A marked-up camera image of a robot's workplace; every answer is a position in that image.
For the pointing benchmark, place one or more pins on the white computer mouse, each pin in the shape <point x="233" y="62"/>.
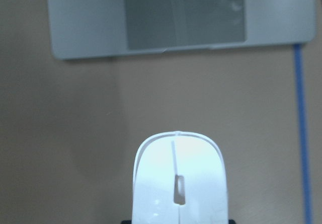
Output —
<point x="179" y="177"/>

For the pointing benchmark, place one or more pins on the grey laptop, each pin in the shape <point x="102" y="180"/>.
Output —
<point x="104" y="28"/>

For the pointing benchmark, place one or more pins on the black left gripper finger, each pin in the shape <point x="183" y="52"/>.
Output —
<point x="230" y="221"/>

